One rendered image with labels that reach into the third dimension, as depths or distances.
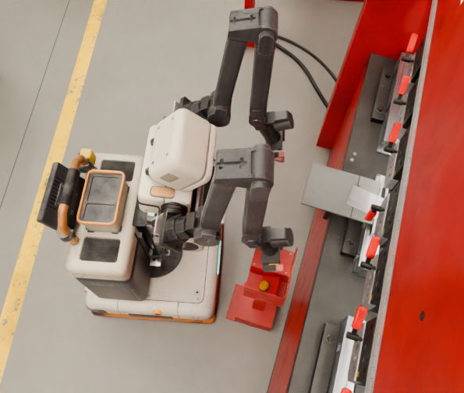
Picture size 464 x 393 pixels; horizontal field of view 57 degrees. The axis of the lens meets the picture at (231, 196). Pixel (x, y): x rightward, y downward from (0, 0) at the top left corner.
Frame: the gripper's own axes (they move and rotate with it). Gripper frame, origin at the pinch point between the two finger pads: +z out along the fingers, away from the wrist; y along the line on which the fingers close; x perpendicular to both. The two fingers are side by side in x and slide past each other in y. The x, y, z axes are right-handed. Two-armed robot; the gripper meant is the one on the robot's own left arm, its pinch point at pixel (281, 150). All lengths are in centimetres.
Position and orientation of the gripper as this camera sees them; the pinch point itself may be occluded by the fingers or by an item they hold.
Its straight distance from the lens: 167.2
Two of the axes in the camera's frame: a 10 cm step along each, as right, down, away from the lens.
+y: 0.7, -9.0, 4.3
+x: -8.9, 1.4, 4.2
